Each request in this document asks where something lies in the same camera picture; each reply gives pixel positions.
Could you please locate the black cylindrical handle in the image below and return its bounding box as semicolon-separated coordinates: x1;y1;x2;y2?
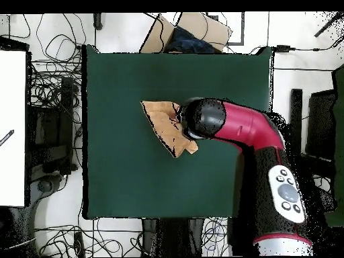
93;12;104;31

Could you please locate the black square frame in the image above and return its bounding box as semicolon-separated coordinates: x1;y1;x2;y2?
206;11;245;46

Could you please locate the tan terry towel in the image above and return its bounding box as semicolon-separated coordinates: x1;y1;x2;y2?
140;99;199;159

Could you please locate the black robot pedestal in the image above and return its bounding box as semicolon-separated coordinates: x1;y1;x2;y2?
141;218;205;257

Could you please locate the black cable tangle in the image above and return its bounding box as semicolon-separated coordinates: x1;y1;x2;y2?
270;115;333;194
201;216;230;256
28;13;87;124
34;217;144;257

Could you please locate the black power strip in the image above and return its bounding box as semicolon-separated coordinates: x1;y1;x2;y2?
73;231;86;258

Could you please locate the dark green table cloth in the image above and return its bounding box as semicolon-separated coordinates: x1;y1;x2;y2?
81;44;273;220

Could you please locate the brown cardboard box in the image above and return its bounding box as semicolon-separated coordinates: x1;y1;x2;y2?
139;11;233;54

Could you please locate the dark blue cloth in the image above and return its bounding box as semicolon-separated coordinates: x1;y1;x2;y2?
165;26;216;54

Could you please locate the black chair base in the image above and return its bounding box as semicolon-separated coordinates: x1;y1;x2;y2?
312;174;337;214

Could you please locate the white board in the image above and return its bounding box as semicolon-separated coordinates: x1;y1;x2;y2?
0;49;27;208

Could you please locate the black tripod leg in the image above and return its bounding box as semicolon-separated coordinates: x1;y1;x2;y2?
313;11;344;38

